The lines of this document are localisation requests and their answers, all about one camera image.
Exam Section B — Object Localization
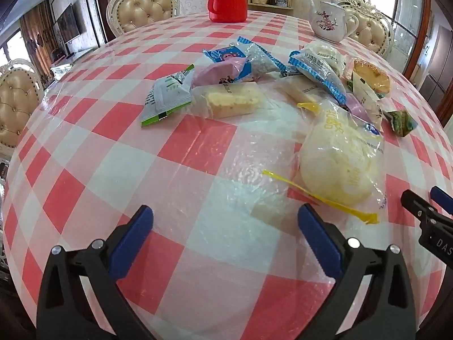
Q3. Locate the green white snack packet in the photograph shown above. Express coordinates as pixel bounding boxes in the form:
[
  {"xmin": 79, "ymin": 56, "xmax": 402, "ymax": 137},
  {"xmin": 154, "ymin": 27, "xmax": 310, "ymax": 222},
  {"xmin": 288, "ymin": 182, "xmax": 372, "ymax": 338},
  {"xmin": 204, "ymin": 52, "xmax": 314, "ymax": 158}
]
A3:
[{"xmin": 141, "ymin": 64, "xmax": 196, "ymax": 127}]

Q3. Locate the purple snack packet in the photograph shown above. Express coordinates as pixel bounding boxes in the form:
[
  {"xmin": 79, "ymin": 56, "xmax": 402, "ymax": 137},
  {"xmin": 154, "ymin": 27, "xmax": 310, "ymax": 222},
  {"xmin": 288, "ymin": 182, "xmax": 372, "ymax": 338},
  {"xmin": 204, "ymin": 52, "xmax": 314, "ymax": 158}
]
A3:
[{"xmin": 345, "ymin": 92, "xmax": 370, "ymax": 117}]

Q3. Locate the blue cartoon snack packet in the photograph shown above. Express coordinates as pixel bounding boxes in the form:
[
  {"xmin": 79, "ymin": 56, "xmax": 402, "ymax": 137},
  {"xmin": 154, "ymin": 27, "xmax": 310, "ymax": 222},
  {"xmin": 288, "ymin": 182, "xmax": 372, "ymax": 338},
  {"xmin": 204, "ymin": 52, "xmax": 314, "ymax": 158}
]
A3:
[{"xmin": 202, "ymin": 36, "xmax": 288, "ymax": 83}]

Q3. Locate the green patterned snack packet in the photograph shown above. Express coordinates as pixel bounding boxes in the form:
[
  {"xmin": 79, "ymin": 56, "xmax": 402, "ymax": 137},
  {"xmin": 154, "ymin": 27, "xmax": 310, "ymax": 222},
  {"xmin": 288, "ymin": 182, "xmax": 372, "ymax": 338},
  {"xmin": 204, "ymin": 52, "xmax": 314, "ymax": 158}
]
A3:
[{"xmin": 382, "ymin": 109, "xmax": 418, "ymax": 138}]

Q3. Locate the white television cabinet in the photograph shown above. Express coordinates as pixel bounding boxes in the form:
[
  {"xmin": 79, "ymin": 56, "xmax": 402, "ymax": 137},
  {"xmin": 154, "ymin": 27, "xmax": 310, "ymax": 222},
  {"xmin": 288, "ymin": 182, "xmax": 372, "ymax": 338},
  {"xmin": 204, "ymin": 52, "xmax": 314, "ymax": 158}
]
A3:
[{"xmin": 50, "ymin": 48, "xmax": 93, "ymax": 82}]

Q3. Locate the round white pastry packet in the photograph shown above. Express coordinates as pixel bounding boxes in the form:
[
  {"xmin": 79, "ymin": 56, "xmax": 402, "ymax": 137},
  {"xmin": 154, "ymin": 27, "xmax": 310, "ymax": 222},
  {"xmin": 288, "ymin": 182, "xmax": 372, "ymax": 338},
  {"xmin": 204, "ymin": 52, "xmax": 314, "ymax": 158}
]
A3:
[{"xmin": 304, "ymin": 41, "xmax": 345, "ymax": 75}]

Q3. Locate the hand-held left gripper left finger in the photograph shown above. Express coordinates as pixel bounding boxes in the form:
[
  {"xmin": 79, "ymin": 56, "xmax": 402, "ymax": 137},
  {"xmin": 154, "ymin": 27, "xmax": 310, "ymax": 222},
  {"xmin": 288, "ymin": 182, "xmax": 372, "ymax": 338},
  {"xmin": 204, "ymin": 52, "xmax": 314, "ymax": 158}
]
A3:
[{"xmin": 36, "ymin": 205, "xmax": 154, "ymax": 340}]

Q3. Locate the brown curtain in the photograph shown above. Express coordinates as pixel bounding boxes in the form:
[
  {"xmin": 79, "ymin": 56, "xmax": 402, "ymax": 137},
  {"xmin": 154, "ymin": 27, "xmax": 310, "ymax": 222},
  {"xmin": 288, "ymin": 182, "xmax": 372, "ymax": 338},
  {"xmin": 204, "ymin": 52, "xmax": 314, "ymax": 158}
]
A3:
[{"xmin": 19, "ymin": 0, "xmax": 54, "ymax": 86}]

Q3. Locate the pink snack packet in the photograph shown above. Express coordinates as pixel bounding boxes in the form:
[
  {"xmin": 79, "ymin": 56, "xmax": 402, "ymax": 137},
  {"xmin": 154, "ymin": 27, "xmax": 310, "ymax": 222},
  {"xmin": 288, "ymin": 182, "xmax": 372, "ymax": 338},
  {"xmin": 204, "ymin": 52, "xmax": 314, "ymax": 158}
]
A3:
[{"xmin": 191, "ymin": 58, "xmax": 248, "ymax": 87}]

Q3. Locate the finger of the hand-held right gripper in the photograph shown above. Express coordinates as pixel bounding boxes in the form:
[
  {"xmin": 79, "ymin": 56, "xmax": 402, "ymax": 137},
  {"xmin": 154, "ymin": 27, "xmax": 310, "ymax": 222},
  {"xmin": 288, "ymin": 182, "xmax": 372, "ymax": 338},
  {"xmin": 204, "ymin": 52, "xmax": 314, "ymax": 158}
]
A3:
[
  {"xmin": 430, "ymin": 186, "xmax": 453, "ymax": 216},
  {"xmin": 401, "ymin": 189, "xmax": 437, "ymax": 222}
]

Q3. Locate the clear wrapped yellow cake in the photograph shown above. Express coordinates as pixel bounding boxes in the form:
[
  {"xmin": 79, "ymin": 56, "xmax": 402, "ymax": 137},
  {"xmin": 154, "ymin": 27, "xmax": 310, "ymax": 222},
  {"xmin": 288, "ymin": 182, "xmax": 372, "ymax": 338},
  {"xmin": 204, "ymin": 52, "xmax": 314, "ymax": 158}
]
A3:
[{"xmin": 191, "ymin": 81, "xmax": 275, "ymax": 119}]

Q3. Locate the glass panel door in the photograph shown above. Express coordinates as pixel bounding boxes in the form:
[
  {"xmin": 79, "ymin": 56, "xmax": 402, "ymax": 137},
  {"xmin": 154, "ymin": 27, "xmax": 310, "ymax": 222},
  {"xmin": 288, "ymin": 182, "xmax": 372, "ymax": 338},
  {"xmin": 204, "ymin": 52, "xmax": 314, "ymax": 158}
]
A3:
[{"xmin": 364, "ymin": 0, "xmax": 437, "ymax": 78}]

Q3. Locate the clear wrapped cake slice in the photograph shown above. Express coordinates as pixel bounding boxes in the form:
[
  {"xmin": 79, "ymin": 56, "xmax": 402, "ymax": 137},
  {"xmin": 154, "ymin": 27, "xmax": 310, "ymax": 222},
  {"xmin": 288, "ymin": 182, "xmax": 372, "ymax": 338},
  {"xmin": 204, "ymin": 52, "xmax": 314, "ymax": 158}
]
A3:
[{"xmin": 345, "ymin": 58, "xmax": 393, "ymax": 98}]

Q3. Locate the white wrapped pastry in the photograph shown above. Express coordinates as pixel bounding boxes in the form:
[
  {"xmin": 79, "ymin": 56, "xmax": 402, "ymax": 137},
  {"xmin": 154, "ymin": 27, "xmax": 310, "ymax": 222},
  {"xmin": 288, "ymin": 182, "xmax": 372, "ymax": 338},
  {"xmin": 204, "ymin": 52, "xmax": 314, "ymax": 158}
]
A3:
[{"xmin": 276, "ymin": 76, "xmax": 333, "ymax": 105}]

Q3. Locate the cream tufted dining chair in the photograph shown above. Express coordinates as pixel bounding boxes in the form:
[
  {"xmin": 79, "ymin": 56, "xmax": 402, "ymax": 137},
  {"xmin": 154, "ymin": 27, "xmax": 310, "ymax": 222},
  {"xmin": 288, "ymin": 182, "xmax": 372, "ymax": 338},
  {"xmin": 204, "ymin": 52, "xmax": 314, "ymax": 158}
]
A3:
[
  {"xmin": 107, "ymin": 0, "xmax": 180, "ymax": 38},
  {"xmin": 336, "ymin": 0, "xmax": 395, "ymax": 57},
  {"xmin": 0, "ymin": 59, "xmax": 45, "ymax": 156}
]

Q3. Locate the bread bag with yellow strip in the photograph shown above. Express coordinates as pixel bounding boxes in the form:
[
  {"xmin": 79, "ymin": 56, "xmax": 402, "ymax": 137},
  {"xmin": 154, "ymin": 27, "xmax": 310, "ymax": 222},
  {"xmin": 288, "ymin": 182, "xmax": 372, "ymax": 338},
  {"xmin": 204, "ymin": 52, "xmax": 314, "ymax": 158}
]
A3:
[{"xmin": 262, "ymin": 101, "xmax": 388, "ymax": 225}]

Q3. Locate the wall television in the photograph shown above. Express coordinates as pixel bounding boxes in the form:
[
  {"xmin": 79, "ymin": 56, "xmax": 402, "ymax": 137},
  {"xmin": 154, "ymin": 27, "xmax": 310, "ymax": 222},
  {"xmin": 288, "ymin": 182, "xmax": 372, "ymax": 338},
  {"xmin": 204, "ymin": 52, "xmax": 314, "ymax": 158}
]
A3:
[{"xmin": 57, "ymin": 3, "xmax": 80, "ymax": 45}]

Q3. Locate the blue white patterned snack packet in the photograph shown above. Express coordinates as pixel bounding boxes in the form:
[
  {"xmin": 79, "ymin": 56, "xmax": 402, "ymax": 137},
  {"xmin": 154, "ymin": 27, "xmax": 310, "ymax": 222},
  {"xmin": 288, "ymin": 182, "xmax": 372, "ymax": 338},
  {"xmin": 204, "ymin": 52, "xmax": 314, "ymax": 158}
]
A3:
[{"xmin": 288, "ymin": 50, "xmax": 347, "ymax": 105}]

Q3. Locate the red white checked tablecloth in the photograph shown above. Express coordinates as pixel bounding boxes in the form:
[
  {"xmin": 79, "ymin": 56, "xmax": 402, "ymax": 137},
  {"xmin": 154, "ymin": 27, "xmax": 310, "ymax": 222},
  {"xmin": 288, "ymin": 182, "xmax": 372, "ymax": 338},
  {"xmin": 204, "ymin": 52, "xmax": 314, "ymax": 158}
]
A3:
[{"xmin": 2, "ymin": 10, "xmax": 453, "ymax": 340}]

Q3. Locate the white floral teapot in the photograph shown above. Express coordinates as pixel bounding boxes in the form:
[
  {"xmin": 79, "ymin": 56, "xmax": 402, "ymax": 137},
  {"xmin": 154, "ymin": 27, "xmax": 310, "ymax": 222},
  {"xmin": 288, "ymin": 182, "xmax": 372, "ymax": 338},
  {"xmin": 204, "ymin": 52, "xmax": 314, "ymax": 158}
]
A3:
[{"xmin": 306, "ymin": 0, "xmax": 360, "ymax": 44}]

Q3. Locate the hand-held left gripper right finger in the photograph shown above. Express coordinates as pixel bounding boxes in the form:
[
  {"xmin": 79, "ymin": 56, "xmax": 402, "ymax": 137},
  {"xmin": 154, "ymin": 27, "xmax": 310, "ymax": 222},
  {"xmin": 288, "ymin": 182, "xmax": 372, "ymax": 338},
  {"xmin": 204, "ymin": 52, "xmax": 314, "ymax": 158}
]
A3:
[{"xmin": 297, "ymin": 203, "xmax": 418, "ymax": 340}]

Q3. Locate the white paper snack packet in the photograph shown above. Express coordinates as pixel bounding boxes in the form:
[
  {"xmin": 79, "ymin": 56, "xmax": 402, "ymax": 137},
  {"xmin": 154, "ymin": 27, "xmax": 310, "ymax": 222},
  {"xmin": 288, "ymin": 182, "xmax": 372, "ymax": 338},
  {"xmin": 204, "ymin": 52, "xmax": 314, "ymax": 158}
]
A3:
[{"xmin": 349, "ymin": 71, "xmax": 384, "ymax": 131}]

